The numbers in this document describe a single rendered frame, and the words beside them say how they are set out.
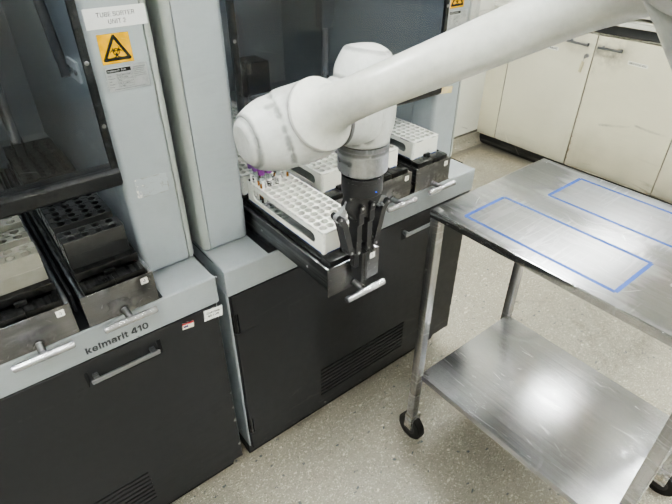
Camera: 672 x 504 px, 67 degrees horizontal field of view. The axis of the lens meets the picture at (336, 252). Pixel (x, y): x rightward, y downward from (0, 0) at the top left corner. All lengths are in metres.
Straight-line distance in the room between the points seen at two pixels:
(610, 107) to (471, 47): 2.61
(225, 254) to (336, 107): 0.61
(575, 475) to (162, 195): 1.13
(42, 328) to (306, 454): 0.93
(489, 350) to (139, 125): 1.15
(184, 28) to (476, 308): 1.61
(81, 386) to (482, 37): 0.94
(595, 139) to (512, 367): 1.94
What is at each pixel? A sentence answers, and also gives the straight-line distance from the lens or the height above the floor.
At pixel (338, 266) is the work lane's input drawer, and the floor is 0.80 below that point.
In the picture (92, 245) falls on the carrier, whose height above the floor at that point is 0.86.
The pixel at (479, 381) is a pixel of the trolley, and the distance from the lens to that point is 1.54.
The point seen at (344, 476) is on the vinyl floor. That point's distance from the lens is 1.64.
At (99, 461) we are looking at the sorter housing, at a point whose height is 0.38.
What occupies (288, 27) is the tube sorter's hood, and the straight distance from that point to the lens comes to 1.11.
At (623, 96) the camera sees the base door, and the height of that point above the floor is 0.55.
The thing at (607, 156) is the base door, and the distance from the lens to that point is 3.28.
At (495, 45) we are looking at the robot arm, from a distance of 0.63.
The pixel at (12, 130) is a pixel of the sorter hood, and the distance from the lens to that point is 0.97.
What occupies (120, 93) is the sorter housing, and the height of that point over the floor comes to 1.12.
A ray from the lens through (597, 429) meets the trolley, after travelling 1.54.
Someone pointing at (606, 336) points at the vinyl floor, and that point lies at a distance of 2.27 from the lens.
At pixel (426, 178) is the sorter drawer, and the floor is 0.77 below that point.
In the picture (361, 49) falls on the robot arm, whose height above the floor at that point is 1.21.
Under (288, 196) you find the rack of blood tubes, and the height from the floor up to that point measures 0.86.
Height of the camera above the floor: 1.40
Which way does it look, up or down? 35 degrees down
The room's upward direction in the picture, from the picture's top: straight up
